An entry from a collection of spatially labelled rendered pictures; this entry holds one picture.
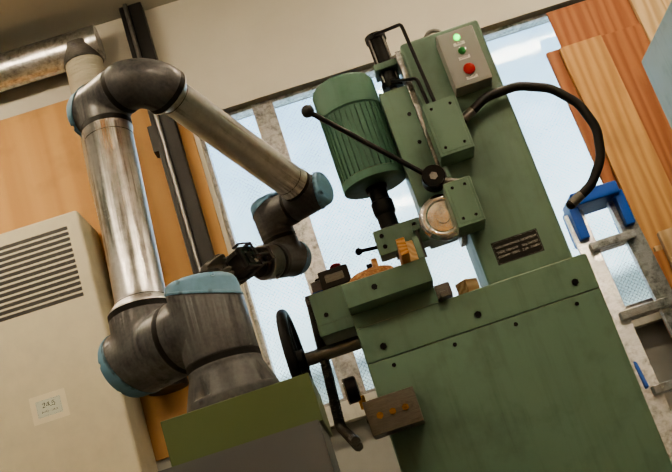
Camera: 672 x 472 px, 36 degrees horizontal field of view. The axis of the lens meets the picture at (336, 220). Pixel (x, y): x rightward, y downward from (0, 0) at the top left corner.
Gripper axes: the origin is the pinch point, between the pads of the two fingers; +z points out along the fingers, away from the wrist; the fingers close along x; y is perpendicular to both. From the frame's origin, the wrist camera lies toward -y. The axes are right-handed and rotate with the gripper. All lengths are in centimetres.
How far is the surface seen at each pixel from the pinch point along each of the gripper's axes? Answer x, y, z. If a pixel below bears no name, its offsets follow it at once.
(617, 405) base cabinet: 75, 51, -44
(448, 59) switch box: -21, 61, -55
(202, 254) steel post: -57, -88, -116
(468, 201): 15, 48, -44
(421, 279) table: 28, 35, -26
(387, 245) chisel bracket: 10, 22, -46
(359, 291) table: 22.5, 23.5, -18.6
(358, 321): 26.9, 16.3, -22.8
